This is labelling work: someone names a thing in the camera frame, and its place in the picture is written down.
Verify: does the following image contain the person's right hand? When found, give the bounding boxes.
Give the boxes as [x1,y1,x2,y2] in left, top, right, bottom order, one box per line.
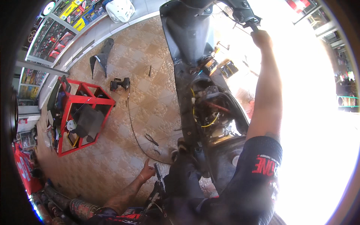
[250,29,273,50]

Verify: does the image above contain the person's left hand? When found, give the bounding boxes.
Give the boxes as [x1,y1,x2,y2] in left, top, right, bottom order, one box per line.
[137,158,157,183]

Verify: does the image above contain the black motor scooter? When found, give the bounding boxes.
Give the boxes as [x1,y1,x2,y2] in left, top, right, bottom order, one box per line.
[159,0,263,194]

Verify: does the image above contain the black metal bar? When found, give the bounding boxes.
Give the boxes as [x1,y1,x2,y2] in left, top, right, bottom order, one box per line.
[145,163,167,209]

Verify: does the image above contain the black pliers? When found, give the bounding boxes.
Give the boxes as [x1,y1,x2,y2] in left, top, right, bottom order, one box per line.
[144,133,160,147]

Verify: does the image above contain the open black tool case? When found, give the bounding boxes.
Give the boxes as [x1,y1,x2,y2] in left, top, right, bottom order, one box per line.
[219,60,239,79]

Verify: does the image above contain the small black orange box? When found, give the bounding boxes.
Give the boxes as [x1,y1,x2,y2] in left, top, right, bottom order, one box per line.
[204,58,219,73]

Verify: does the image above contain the white shelf rack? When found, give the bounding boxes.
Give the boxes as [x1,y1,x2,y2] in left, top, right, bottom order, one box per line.
[292,0,342,52]

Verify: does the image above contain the red metal tool cart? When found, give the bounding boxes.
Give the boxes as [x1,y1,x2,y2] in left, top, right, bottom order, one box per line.
[46,75,116,157]

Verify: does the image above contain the row of exhaust pipes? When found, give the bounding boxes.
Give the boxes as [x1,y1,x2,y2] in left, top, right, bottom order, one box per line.
[29,182,100,225]

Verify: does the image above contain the person's body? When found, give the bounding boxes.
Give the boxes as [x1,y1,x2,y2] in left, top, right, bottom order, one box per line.
[91,112,283,225]

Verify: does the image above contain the black scooter fairing panel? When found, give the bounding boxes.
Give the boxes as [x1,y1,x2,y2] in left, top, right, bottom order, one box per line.
[89,38,115,80]

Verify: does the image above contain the red banner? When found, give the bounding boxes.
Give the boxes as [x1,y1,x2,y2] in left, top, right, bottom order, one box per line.
[12,141,43,195]

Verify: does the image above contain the clear plastic box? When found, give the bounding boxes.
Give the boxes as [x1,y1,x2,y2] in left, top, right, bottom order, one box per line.
[19,130,38,150]

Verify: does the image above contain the white plastic scooter cover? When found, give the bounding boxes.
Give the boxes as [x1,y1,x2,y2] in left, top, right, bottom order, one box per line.
[105,0,136,23]

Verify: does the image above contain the black tyre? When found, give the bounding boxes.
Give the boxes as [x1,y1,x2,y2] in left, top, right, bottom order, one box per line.
[10,88,19,142]

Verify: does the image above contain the small glass display cabinet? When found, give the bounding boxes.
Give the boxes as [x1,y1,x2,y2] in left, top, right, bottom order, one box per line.
[17,67,47,102]

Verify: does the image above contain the glass display shelf with boxes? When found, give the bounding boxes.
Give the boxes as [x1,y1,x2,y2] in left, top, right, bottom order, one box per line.
[25,0,113,67]

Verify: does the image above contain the alloy wheel rim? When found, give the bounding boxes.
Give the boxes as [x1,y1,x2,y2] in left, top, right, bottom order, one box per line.
[27,28,39,44]

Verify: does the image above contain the round white clock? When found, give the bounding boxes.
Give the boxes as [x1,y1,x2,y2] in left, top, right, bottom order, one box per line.
[42,1,56,16]

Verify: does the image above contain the long black cable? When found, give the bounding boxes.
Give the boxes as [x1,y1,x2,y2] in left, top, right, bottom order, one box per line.
[125,84,173,165]

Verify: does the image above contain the yellow cable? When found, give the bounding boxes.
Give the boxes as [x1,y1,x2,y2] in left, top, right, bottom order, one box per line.
[190,88,220,128]

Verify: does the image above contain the black cordless drill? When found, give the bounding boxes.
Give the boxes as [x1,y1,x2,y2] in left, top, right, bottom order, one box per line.
[110,77,131,92]

